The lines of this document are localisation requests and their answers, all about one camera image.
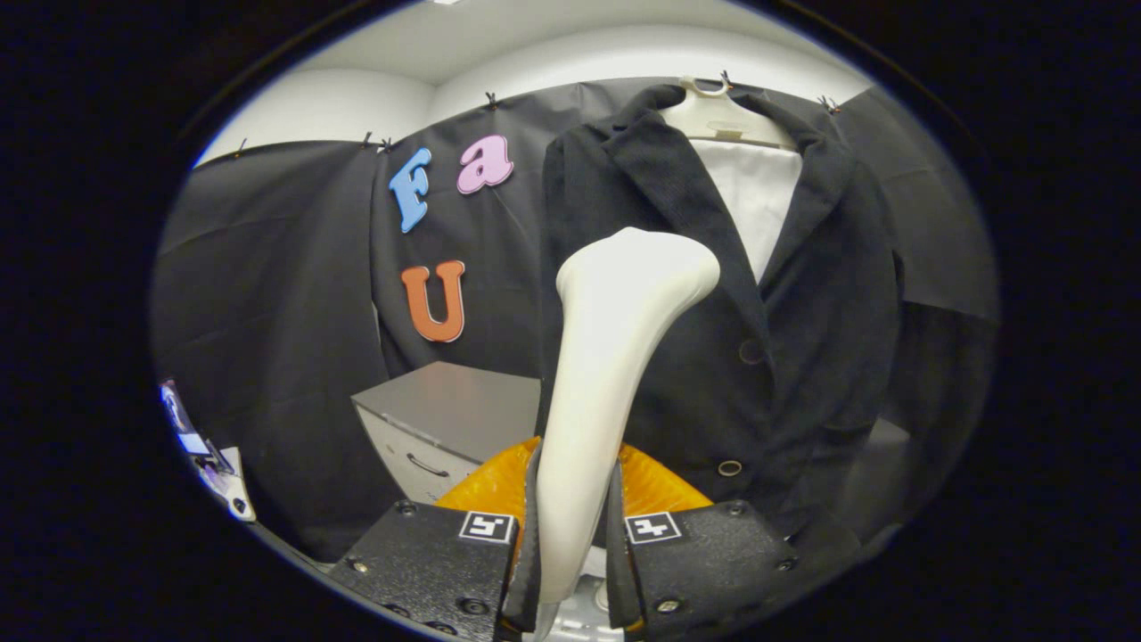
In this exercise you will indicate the black blazer jacket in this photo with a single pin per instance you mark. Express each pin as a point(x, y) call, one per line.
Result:
point(820, 312)

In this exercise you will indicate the white and blue device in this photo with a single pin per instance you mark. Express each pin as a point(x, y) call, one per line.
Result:
point(209, 464)

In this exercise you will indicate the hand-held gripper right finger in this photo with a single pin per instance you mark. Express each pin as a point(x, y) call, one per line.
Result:
point(713, 562)

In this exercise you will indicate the black backdrop cloth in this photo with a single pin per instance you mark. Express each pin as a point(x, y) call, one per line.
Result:
point(267, 312)

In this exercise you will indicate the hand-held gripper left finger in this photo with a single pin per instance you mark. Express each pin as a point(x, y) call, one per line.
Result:
point(428, 571)

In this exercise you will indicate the white plastic hanger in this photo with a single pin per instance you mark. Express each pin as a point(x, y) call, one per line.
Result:
point(713, 120)

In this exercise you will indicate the white garment steamer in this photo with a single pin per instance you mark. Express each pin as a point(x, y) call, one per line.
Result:
point(606, 357)

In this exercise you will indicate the grey metal cabinet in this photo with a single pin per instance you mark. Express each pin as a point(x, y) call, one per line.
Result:
point(446, 401)

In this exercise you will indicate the white undershirt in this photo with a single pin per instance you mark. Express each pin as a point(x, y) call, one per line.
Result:
point(753, 205)

